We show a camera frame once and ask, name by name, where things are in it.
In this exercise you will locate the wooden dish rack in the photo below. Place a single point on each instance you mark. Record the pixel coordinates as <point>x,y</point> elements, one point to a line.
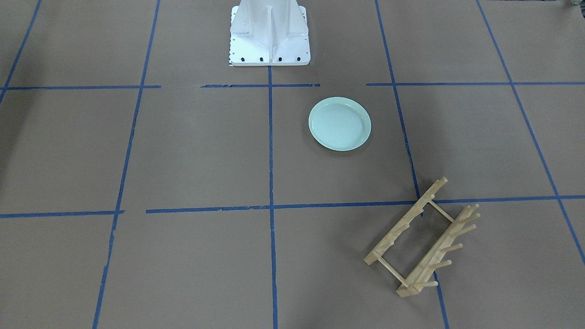
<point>416,246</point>

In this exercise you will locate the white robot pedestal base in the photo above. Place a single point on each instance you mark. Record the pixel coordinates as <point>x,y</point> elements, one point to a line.
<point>269,32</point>

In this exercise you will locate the light green plate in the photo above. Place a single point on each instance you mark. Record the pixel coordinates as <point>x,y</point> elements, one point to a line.
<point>339,124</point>

